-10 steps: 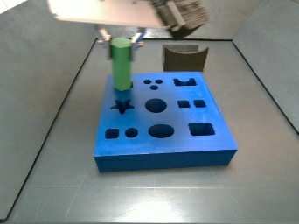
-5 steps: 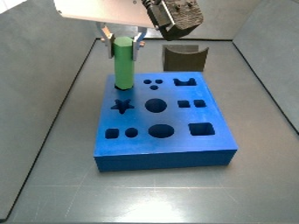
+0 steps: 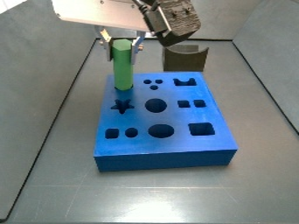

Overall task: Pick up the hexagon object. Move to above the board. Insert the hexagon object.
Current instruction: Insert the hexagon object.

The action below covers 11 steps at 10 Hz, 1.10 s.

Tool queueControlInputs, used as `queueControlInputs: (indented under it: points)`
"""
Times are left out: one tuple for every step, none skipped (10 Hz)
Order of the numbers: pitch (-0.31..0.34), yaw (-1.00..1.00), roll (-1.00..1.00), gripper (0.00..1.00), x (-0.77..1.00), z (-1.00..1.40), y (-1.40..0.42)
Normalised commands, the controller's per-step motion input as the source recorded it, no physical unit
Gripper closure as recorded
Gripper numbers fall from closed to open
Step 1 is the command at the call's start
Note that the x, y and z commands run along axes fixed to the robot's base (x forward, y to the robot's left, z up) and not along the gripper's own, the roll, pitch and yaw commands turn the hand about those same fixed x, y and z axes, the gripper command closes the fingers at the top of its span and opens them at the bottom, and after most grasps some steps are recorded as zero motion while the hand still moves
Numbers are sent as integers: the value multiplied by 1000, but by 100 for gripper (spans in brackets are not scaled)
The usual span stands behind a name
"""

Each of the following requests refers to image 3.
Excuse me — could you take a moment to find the black curved holder stand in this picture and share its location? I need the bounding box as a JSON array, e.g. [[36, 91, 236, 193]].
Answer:
[[163, 45, 210, 72]]

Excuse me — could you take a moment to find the green hexagon peg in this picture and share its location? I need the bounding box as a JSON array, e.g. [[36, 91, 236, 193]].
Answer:
[[112, 39, 134, 91]]

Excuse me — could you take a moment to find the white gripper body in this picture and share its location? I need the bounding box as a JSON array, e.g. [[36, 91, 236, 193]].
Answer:
[[51, 0, 150, 32]]

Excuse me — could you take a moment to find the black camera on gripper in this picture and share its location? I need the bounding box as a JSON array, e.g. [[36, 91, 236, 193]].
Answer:
[[132, 0, 202, 47]]

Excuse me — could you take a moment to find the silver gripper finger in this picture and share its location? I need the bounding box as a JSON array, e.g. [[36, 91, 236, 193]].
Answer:
[[96, 26, 114, 61], [131, 31, 146, 64]]

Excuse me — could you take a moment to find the blue shape sorting board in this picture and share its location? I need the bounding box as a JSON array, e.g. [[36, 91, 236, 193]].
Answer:
[[94, 72, 239, 172]]

